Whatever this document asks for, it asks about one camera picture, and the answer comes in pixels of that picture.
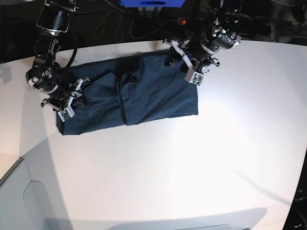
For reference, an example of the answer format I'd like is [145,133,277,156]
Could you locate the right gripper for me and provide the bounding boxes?
[41,77,90,122]

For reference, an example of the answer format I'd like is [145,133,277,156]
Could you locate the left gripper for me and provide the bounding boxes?
[163,39,220,86]

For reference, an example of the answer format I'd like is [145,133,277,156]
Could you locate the dark blue T-shirt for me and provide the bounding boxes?
[56,53,198,135]

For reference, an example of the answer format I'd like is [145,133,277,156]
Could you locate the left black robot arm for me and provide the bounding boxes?
[163,0,242,86]

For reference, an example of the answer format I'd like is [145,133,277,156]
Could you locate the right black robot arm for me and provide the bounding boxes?
[25,0,89,122]

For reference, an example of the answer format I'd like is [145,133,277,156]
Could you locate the black power strip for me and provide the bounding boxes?
[176,17,205,26]

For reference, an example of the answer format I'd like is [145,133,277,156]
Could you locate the blue box on stand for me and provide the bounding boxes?
[119,0,185,8]

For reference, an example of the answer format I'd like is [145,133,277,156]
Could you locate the grey cable loops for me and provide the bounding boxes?
[93,7,168,40]

